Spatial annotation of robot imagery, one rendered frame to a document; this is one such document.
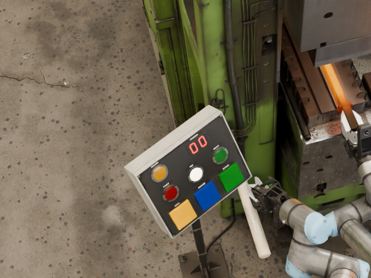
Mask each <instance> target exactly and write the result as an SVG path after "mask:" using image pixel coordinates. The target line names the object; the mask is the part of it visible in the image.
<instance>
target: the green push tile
mask: <svg viewBox="0 0 371 278"><path fill-rule="evenodd" d="M218 177H219V179H220V181H221V183H222V185H223V187H224V189H225V191H226V192H227V193H228V192H229V191H230V190H232V189H233V188H234V187H236V186H237V185H238V184H239V183H241V182H242V181H243V180H244V177H243V175H242V173H241V171H240V169H239V167H238V165H237V163H236V162H235V163H234V164H232V165H231V166H229V167H228V168H227V169H225V170H224V171H223V172H222V173H220V174H219V175H218Z"/></svg>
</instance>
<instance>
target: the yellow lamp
mask: <svg viewBox="0 0 371 278"><path fill-rule="evenodd" d="M165 176H166V169H165V168H164V167H158V168H156V169H155V171H154V173H153V177H154V178H155V179H156V180H162V179H163V178H164V177H165Z"/></svg>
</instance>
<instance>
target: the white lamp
mask: <svg viewBox="0 0 371 278"><path fill-rule="evenodd" d="M201 177H202V170H201V169H200V168H194V169H193V170H192V171H191V173H190V178H191V180H192V181H197V180H199V179H200V178H201Z"/></svg>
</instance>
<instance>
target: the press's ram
mask: <svg viewBox="0 0 371 278"><path fill-rule="evenodd" d="M282 10H283V13H284V15H285V18H286V20H287V22H288V25H289V27H290V29H291V32H292V35H293V37H294V39H295V42H296V44H297V46H298V49H299V51H300V52H304V51H309V50H313V49H316V48H319V47H320V44H321V43H325V46H328V45H332V44H336V43H339V42H343V41H347V40H352V39H356V38H360V37H363V36H367V35H371V0H283V9H282Z"/></svg>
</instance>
